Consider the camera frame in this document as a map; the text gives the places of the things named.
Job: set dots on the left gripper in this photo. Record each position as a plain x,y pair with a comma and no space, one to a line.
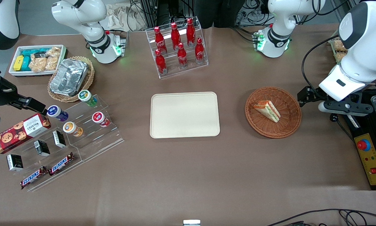
313,94

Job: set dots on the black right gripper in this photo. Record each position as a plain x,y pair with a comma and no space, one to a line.
2,94

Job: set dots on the triangular sandwich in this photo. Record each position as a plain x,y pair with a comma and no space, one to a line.
267,110

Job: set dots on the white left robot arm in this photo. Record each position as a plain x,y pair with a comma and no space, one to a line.
360,47

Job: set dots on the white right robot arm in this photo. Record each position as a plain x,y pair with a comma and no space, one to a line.
93,18

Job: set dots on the brown round wicker basket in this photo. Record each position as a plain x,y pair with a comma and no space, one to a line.
288,125

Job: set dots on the aluminium foil tray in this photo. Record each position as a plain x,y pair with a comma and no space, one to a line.
68,77

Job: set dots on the tan oval wicker basket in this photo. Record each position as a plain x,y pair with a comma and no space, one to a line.
89,78

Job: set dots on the beige plastic tray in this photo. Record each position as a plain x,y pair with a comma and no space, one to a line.
184,114

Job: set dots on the purple snack cup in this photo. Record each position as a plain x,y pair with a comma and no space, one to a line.
56,113

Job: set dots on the red Walkers cookie box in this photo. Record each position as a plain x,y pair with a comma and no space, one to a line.
15,133

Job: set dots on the black power plug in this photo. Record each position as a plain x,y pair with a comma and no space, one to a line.
333,118

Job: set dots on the white plastic bin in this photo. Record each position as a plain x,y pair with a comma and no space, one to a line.
13,72

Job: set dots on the cracker snack pack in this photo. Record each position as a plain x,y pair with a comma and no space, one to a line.
38,63
53,59

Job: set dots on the yellow snack box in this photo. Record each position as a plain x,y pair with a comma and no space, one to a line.
18,62

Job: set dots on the small black box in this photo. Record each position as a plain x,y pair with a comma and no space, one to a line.
59,139
42,148
14,162

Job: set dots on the orange snack cup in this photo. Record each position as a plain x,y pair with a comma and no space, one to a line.
71,128

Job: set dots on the cracker pack on rack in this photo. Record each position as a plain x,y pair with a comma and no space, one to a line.
340,57
340,45

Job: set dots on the teal snack box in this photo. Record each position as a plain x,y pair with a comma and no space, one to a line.
29,51

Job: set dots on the black machine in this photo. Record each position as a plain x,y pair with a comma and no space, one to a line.
351,125

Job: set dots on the green lid snack cup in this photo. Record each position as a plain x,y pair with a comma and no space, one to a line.
87,96

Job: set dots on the Snickers bar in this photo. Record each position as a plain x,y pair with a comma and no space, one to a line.
61,164
33,178

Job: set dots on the red lid snack cup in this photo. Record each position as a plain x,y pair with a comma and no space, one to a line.
99,118

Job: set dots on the clear acrylic stepped display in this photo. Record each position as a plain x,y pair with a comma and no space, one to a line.
93,141

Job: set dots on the yellow emergency stop box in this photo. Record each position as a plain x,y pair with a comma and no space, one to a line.
371,163

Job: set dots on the red cola bottle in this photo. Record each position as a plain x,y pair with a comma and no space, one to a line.
190,33
159,39
160,62
182,56
175,36
199,51

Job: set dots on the person in black clothes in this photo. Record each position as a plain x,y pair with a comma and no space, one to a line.
219,12

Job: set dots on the clear acrylic bottle rack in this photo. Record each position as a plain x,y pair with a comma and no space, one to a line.
188,67

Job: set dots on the crumpled beige paper bag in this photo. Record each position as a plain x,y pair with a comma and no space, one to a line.
122,17

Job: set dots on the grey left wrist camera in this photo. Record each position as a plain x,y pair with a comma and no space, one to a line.
347,107

